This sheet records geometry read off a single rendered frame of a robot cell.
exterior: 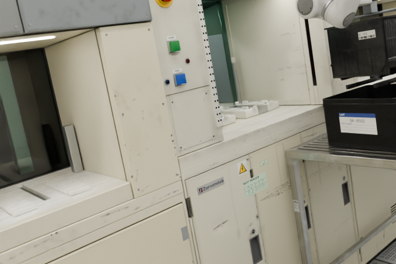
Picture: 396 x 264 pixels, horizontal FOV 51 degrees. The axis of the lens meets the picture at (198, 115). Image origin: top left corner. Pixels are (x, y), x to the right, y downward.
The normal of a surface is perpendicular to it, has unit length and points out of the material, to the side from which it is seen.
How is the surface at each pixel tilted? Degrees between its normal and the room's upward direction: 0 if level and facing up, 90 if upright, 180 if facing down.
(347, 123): 90
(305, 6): 90
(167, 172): 90
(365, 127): 90
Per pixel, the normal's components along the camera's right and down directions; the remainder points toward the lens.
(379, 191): 0.62, 0.00
